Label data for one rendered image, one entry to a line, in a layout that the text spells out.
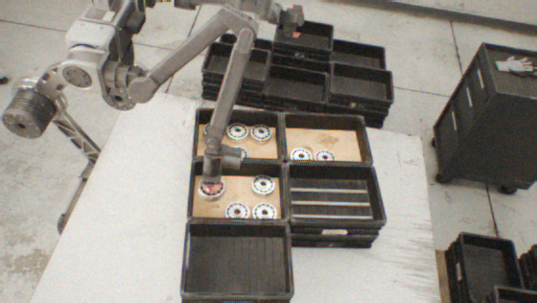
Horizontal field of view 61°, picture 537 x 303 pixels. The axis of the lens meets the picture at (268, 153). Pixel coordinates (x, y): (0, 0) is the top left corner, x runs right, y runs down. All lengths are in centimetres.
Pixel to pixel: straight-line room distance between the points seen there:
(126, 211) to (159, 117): 57
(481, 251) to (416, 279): 84
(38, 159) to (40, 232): 55
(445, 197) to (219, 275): 198
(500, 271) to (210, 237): 167
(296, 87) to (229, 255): 159
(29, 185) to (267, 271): 184
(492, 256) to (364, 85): 128
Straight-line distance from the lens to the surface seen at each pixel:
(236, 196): 195
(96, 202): 214
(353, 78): 312
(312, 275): 196
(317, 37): 339
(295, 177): 204
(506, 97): 280
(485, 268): 283
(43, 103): 225
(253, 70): 302
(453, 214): 328
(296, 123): 220
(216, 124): 147
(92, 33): 158
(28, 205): 310
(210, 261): 180
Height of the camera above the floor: 246
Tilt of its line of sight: 51 degrees down
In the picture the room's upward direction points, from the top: 10 degrees clockwise
